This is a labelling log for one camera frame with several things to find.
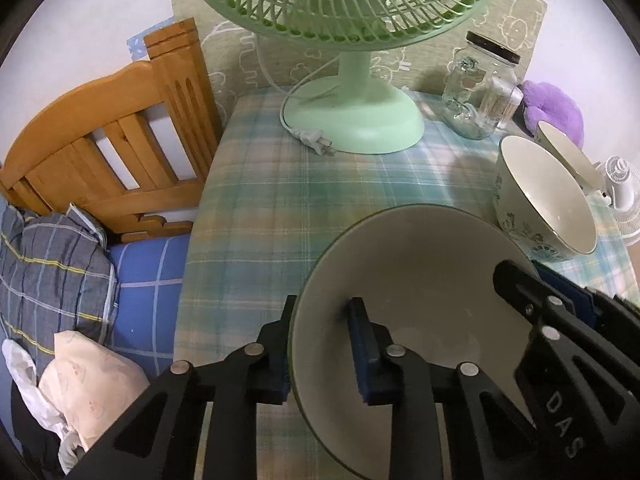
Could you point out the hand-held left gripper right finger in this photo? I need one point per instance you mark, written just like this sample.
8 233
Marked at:
367 360

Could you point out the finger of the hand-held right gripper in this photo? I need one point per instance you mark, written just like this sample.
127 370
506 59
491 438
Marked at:
570 295
565 390

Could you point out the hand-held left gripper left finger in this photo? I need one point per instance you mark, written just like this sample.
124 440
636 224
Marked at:
275 360

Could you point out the floral ceramic bowl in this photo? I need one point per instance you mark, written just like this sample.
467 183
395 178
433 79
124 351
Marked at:
540 195
565 150
430 270

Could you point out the white standing fan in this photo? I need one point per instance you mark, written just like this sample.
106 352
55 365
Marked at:
622 180

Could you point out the plaid tablecloth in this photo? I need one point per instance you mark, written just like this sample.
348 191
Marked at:
280 210

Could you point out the blue checked bed sheet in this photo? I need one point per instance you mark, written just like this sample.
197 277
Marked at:
145 280

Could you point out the peach printed blanket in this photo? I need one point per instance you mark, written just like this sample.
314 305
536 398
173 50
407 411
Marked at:
95 390

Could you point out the purple plush toy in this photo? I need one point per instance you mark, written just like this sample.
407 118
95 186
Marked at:
555 110

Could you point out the glass jar with dark lid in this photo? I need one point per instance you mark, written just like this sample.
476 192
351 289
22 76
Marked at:
480 105

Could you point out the grey plaid pillow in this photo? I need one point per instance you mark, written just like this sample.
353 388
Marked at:
50 280

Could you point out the green table fan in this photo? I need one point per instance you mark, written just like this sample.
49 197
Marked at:
360 110

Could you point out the white plastic bag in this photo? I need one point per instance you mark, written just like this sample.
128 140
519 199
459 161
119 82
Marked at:
20 365

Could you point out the dark cloth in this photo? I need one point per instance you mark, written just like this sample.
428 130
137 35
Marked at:
30 435

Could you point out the wooden bed headboard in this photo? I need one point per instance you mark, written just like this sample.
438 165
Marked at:
165 95

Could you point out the green printed mat board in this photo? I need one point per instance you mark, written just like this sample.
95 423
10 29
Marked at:
225 60

